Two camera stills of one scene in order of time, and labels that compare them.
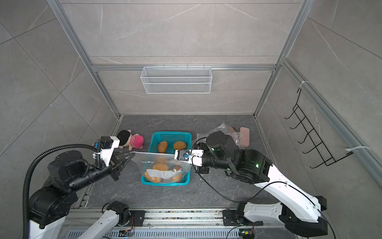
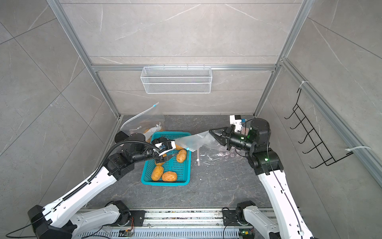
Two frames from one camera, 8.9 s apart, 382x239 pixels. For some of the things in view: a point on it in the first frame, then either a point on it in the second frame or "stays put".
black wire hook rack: [326, 156] stays put
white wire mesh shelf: [176, 79] stays put
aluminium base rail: [178, 223] stays put
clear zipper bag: [160, 168] → [151, 119]
